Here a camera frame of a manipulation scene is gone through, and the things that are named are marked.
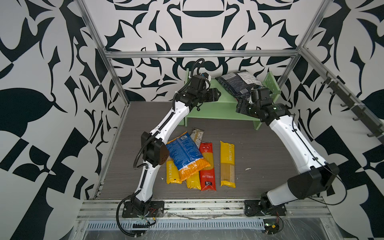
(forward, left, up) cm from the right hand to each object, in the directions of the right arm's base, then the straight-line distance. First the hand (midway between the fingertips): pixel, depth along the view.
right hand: (244, 104), depth 78 cm
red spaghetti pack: (-26, +19, -27) cm, 42 cm away
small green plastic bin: (+8, +34, -24) cm, 42 cm away
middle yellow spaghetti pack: (-30, +27, -26) cm, 48 cm away
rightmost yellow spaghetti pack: (-21, +7, -27) cm, 35 cm away
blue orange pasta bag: (-18, +31, -21) cm, 42 cm away
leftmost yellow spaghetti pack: (-25, +38, -26) cm, 53 cm away
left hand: (+8, +12, +3) cm, 15 cm away
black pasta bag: (+14, 0, +3) cm, 14 cm away
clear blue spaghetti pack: (-2, +24, -26) cm, 35 cm away
